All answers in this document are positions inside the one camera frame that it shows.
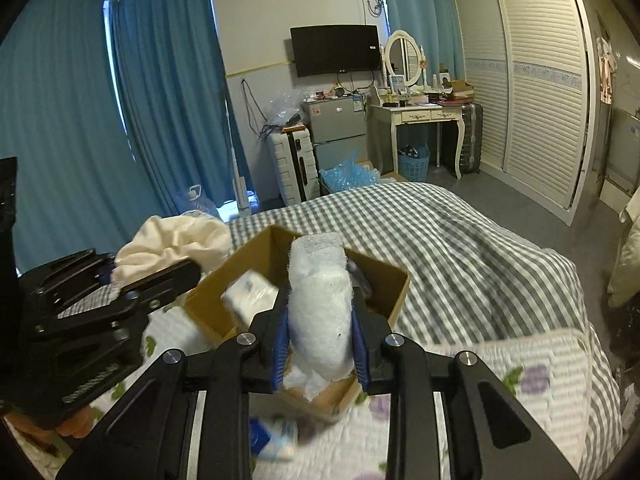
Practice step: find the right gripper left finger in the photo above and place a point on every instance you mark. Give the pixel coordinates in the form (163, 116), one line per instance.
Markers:
(200, 399)

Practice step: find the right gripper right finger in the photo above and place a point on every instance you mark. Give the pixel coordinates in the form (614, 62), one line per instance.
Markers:
(489, 434)

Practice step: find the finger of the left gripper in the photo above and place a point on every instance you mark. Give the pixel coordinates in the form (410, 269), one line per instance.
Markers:
(138, 299)
(59, 284)

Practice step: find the blue small tissue pack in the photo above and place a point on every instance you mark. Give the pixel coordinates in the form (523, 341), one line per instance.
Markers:
(275, 440)

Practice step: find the cream knitted cloth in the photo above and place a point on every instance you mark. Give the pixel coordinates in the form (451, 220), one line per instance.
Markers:
(163, 242)

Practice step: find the large white tissue pack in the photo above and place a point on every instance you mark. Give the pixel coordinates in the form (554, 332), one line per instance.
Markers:
(247, 296)

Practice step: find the white fluffy sock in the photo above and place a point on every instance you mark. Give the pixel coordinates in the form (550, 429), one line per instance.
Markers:
(320, 306)

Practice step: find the person's hand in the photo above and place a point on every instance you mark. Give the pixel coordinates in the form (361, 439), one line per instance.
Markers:
(78, 426)

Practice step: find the white floral quilt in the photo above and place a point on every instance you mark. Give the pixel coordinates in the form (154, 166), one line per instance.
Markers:
(442, 409)

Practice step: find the small white cloth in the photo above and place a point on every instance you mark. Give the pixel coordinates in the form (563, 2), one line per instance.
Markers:
(302, 378)

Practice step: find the clear water jug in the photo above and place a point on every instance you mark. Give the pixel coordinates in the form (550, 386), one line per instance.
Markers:
(194, 201)

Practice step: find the grey checked bed cover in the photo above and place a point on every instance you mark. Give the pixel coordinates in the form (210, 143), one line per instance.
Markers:
(471, 280)

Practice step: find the brown cardboard box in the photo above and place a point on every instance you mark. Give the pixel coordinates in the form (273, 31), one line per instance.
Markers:
(267, 253)

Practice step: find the teal window curtain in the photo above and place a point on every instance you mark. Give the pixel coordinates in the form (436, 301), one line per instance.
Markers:
(112, 109)

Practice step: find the white clothes pile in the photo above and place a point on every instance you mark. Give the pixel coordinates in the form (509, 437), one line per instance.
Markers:
(624, 281)

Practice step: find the white suitcase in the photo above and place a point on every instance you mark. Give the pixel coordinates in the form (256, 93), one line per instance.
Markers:
(292, 155)

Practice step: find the blue laundry basket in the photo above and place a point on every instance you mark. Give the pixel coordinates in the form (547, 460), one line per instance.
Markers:
(413, 162)

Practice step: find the blue bubble wrap bag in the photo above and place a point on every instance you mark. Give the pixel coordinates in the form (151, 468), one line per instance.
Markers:
(347, 175)

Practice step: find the silver mini fridge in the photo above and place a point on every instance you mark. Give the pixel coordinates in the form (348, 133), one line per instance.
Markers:
(338, 129)

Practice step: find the white dressing table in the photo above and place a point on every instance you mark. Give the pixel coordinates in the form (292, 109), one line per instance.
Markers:
(383, 124)

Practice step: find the dark grey suitcase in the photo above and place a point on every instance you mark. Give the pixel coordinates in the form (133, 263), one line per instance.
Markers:
(471, 152)

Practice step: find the oval vanity mirror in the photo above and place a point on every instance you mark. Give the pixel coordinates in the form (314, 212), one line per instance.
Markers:
(403, 59)

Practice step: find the white louvred wardrobe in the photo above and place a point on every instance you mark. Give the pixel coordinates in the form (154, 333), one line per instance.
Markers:
(532, 66)

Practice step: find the hanging pink white garment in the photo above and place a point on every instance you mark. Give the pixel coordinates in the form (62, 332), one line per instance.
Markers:
(607, 68)

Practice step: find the teal curtain by wardrobe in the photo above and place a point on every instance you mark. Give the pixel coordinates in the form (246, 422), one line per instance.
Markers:
(434, 24)

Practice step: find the black wall television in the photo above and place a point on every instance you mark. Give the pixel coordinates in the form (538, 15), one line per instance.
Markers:
(335, 49)

